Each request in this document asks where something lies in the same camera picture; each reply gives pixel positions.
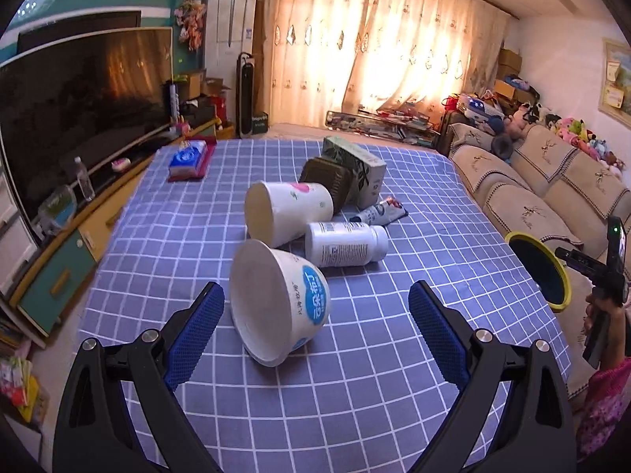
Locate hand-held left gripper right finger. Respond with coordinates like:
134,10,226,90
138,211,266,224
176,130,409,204
408,280,577,473

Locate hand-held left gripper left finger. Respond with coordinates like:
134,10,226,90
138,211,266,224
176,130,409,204
52,281,232,473

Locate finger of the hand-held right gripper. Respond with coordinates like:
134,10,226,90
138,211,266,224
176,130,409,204
554,247,606,277

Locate yellow rimmed trash bin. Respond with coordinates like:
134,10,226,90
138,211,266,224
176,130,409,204
504,231,573,313

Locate white paper bowl blue print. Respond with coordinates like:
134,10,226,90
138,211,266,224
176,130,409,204
229,239,332,368

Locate white pill bottle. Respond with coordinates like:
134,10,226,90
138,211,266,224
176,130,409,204
304,222,390,268

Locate white squeeze tube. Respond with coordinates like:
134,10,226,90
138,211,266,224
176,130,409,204
349,198,410,226

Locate paper cup with pink print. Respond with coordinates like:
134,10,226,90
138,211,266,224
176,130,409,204
245,180,336,248

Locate green and white carton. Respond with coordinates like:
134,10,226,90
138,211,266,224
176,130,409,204
322,135,388,210

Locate brown woven box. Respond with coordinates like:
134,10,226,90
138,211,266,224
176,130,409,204
299,156,354,216

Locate person's right forearm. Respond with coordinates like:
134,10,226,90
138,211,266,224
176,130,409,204
574,352,631,461

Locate person's right hand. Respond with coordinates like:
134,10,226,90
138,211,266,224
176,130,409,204
583,293,627,363

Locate beige sofa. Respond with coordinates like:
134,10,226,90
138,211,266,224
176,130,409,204
445,119,631,402

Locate blue checkered tablecloth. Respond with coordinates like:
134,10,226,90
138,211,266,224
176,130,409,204
74,138,575,473

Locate pile of stuffed toys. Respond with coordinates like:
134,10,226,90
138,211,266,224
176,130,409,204
503,102,628,174

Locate teal television cabinet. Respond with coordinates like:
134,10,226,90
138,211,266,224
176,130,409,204
9,121,236,338

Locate blue wet wipes packet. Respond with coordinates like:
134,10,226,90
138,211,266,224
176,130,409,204
168,140,208,179

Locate framed flower painting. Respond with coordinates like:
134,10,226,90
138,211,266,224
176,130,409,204
598,38,631,119

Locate clear plastic container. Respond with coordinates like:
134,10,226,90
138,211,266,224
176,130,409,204
38,184,78,233

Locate clear water bottle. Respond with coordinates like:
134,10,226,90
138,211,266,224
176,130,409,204
73,156,96,203

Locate star print storage bag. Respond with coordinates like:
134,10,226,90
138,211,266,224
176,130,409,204
456,93,506,121

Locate pile of colourful packets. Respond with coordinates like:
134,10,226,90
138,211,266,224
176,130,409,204
0,352,46,427

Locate stack of cardboard boxes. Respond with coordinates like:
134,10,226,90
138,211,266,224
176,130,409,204
494,48,540,104

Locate white drawer unit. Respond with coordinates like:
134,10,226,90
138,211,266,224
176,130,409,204
0,172,41,297

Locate cluttered glass coffee table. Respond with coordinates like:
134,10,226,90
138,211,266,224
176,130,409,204
324,104,441,147

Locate pink floral blanket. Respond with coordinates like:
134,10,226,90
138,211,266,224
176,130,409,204
267,123,356,143

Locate black tower fan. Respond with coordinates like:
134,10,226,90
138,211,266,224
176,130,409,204
235,51,256,139

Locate open brown cardboard box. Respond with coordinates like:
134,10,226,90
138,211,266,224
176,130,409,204
172,69,231,110

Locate large flat television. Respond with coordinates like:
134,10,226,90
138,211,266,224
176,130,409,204
0,26,175,238

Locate cream embroidered curtain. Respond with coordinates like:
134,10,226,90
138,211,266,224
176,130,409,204
255,0,510,130

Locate white standing air conditioner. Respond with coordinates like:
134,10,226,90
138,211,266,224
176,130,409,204
203,0,258,82

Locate hanging flower decoration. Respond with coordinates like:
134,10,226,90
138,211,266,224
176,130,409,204
174,0,206,53

